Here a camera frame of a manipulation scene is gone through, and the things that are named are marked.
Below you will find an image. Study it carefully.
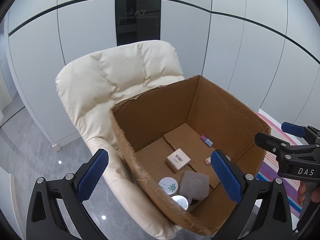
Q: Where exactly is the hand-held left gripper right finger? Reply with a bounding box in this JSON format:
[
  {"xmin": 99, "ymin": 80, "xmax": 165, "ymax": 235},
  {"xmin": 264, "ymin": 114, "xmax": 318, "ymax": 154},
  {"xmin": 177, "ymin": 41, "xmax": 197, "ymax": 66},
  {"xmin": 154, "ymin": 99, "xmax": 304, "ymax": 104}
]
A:
[{"xmin": 211, "ymin": 149, "xmax": 293, "ymax": 240}]

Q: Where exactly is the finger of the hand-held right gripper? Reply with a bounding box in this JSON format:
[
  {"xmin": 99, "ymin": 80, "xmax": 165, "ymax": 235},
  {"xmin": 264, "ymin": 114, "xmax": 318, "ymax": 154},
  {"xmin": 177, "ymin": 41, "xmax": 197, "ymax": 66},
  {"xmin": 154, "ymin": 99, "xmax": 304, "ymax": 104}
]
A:
[
  {"xmin": 254, "ymin": 132, "xmax": 320, "ymax": 162},
  {"xmin": 281, "ymin": 122, "xmax": 320, "ymax": 140}
]

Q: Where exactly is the cream padded chair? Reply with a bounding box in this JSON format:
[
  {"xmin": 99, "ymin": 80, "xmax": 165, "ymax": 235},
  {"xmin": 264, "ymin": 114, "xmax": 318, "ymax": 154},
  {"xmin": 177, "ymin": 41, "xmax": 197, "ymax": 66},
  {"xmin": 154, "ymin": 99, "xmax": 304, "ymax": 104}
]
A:
[{"xmin": 55, "ymin": 40, "xmax": 185, "ymax": 239}]

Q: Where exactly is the black glass wall panel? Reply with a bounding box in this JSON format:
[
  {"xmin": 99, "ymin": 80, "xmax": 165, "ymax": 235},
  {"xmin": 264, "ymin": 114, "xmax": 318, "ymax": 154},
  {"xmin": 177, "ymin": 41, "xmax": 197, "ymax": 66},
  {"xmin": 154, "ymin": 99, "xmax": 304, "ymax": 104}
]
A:
[{"xmin": 115, "ymin": 0, "xmax": 162, "ymax": 47}]

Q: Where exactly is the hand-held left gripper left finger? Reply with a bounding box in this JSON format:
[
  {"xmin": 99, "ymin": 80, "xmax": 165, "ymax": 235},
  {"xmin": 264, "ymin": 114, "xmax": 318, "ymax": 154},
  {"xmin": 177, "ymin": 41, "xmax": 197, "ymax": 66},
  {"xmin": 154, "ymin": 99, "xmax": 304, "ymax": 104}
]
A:
[{"xmin": 26, "ymin": 149, "xmax": 110, "ymax": 240}]

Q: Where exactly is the brown cardboard box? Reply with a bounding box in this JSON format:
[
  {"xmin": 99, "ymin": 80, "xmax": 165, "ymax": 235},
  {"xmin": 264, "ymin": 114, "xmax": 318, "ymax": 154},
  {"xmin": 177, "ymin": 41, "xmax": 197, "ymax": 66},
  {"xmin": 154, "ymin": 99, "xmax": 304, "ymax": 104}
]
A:
[{"xmin": 110, "ymin": 75, "xmax": 272, "ymax": 236}]

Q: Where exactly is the translucent plastic container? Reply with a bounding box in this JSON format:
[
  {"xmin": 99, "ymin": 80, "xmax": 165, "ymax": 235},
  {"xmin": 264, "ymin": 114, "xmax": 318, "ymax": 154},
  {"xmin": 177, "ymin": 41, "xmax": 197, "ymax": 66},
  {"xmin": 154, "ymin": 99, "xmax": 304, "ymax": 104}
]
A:
[{"xmin": 179, "ymin": 171, "xmax": 210, "ymax": 200}]

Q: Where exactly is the red metal can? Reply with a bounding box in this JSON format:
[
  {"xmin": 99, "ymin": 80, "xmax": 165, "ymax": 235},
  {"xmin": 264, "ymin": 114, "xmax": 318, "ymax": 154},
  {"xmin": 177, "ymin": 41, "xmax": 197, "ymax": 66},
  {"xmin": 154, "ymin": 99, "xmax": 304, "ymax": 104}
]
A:
[{"xmin": 171, "ymin": 194, "xmax": 190, "ymax": 212}]

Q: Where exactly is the striped table cloth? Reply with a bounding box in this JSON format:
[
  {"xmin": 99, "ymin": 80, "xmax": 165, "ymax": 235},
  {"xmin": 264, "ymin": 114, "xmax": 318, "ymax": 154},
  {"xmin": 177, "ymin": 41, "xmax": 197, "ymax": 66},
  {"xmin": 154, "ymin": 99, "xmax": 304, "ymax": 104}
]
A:
[{"xmin": 256, "ymin": 112, "xmax": 308, "ymax": 217}]

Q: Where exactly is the small purple bottle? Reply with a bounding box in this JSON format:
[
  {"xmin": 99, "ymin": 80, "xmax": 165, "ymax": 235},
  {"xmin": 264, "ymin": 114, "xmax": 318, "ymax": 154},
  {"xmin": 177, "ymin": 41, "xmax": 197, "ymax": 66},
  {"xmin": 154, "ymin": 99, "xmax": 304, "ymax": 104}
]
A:
[{"xmin": 200, "ymin": 135, "xmax": 214, "ymax": 147}]

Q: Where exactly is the person's right hand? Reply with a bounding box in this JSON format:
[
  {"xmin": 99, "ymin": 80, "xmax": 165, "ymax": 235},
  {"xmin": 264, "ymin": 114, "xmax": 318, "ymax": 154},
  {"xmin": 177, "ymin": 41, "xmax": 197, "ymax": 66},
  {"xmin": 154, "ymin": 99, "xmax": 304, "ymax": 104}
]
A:
[{"xmin": 297, "ymin": 180, "xmax": 320, "ymax": 207}]

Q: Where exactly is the small white carton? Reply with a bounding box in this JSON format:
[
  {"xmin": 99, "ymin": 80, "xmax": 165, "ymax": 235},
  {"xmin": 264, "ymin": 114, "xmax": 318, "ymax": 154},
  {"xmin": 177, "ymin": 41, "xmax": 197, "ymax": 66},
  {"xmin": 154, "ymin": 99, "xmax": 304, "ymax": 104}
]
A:
[{"xmin": 167, "ymin": 149, "xmax": 190, "ymax": 173}]

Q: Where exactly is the white round jar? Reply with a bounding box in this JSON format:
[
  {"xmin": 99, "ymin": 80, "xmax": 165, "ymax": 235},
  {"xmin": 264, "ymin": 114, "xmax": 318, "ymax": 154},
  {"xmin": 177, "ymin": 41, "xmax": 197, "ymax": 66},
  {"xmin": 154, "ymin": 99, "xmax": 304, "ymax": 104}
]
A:
[{"xmin": 158, "ymin": 177, "xmax": 178, "ymax": 195}]

